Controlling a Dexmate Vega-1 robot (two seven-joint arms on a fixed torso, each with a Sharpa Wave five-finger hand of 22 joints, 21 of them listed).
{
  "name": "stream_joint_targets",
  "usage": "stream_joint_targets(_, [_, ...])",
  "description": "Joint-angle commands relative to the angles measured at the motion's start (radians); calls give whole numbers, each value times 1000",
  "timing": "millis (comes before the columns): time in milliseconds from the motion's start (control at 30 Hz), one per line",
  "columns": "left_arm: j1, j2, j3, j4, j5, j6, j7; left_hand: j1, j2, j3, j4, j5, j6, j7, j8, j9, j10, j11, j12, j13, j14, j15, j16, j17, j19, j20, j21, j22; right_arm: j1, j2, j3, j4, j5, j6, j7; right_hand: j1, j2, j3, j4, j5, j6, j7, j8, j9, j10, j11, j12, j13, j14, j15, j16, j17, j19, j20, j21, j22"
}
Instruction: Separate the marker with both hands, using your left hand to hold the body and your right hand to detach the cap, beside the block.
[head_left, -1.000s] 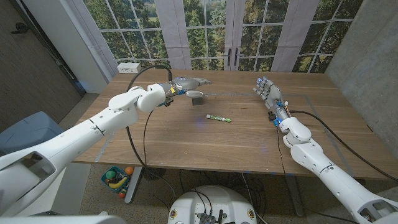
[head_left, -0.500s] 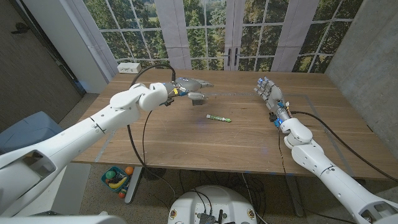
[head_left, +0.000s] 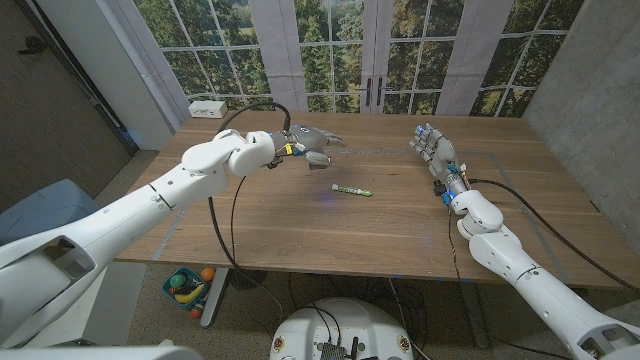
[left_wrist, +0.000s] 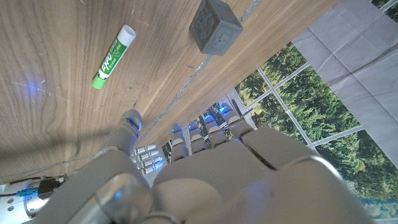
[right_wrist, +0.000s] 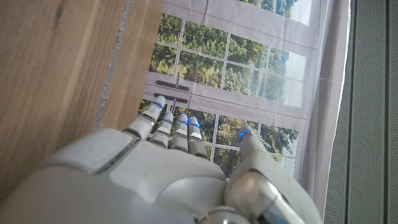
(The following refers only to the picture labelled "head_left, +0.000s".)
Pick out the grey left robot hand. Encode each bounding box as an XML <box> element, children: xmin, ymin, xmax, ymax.
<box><xmin>271</xmin><ymin>124</ymin><xmax>348</xmax><ymax>171</ymax></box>

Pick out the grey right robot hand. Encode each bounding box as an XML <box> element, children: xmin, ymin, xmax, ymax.
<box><xmin>408</xmin><ymin>123</ymin><xmax>465</xmax><ymax>181</ymax></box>

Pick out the white green marker body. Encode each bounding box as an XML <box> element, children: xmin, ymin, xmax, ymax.
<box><xmin>331</xmin><ymin>183</ymin><xmax>365</xmax><ymax>197</ymax></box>

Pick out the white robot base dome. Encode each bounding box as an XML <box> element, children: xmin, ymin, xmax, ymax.
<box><xmin>269</xmin><ymin>297</ymin><xmax>415</xmax><ymax>360</ymax></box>

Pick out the printed window forest backdrop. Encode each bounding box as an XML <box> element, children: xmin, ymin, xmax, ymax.
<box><xmin>107</xmin><ymin>0</ymin><xmax>586</xmax><ymax>119</ymax></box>

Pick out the white power strip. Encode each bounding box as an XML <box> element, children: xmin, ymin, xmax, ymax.
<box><xmin>188</xmin><ymin>100</ymin><xmax>229</xmax><ymax>120</ymax></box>

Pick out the black round ribbed disc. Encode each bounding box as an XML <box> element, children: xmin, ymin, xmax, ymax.
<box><xmin>228</xmin><ymin>268</ymin><xmax>269</xmax><ymax>291</ymax></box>

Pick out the grey table leg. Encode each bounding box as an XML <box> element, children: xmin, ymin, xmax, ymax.
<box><xmin>458</xmin><ymin>279</ymin><xmax>492</xmax><ymax>350</ymax></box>

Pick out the white table leg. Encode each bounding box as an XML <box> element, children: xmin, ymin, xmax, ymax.
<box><xmin>199</xmin><ymin>267</ymin><xmax>230</xmax><ymax>329</ymax></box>

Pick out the yellow toy banana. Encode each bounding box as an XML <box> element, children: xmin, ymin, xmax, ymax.
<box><xmin>174</xmin><ymin>284</ymin><xmax>206</xmax><ymax>305</ymax></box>

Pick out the teal toy basket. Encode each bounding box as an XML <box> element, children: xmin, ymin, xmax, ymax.
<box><xmin>162</xmin><ymin>266</ymin><xmax>212</xmax><ymax>321</ymax></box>

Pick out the grey electronics module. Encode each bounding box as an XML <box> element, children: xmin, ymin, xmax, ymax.
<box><xmin>319</xmin><ymin>342</ymin><xmax>347</xmax><ymax>360</ymax></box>

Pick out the blue grey storage bin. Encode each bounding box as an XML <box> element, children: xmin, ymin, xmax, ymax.
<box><xmin>0</xmin><ymin>178</ymin><xmax>101</xmax><ymax>246</ymax></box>

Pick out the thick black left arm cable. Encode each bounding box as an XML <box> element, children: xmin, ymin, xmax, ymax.
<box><xmin>207</xmin><ymin>101</ymin><xmax>294</xmax><ymax>326</ymax></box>

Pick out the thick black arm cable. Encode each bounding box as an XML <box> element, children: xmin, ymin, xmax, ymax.
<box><xmin>467</xmin><ymin>178</ymin><xmax>640</xmax><ymax>296</ymax></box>
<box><xmin>207</xmin><ymin>101</ymin><xmax>294</xmax><ymax>326</ymax></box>

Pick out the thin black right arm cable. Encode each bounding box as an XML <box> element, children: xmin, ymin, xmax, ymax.
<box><xmin>447</xmin><ymin>207</ymin><xmax>462</xmax><ymax>282</ymax></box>

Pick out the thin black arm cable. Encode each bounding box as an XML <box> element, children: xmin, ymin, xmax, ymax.
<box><xmin>447</xmin><ymin>207</ymin><xmax>462</xmax><ymax>282</ymax></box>
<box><xmin>229</xmin><ymin>174</ymin><xmax>249</xmax><ymax>262</ymax></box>

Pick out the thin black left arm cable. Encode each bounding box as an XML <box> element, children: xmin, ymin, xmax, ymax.
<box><xmin>229</xmin><ymin>174</ymin><xmax>249</xmax><ymax>262</ymax></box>

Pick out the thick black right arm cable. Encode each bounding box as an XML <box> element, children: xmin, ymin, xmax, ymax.
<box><xmin>467</xmin><ymin>178</ymin><xmax>640</xmax><ymax>296</ymax></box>

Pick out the black door handle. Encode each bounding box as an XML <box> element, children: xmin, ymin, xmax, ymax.
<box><xmin>18</xmin><ymin>36</ymin><xmax>50</xmax><ymax>56</ymax></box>

